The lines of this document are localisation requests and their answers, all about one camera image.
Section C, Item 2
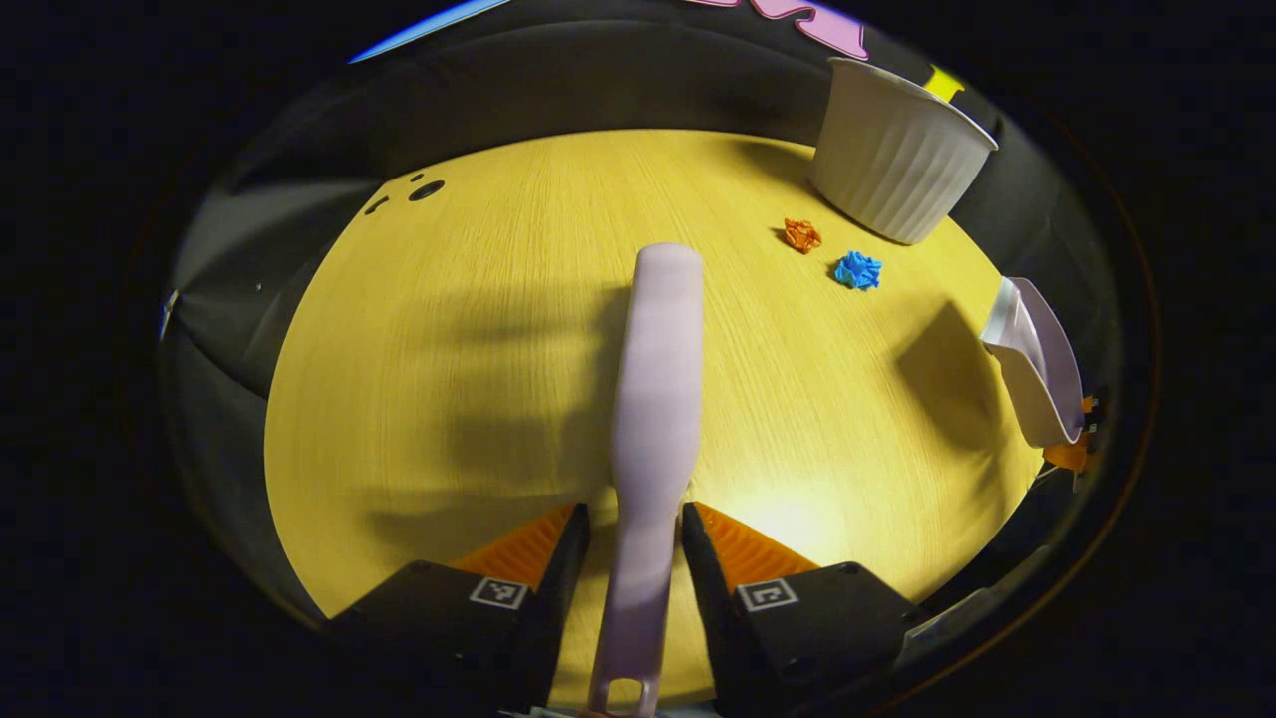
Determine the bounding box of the pale pink dustpan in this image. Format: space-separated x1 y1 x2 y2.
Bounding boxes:
980 276 1086 448

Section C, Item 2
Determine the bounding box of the wooden desktop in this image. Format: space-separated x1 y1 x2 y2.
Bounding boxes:
264 130 1048 709

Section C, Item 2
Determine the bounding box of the white ribbed garbage bin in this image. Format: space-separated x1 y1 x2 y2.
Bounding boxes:
809 57 1000 246

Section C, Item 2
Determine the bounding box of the black backdrop cloth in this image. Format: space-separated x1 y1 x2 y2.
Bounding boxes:
158 0 1127 629

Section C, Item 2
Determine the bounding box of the blue paper trash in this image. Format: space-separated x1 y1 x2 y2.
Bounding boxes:
834 250 884 291

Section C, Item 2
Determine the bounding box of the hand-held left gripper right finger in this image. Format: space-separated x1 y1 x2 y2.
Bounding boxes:
680 502 923 714

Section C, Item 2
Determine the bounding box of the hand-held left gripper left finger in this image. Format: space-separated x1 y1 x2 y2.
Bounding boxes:
329 502 591 714

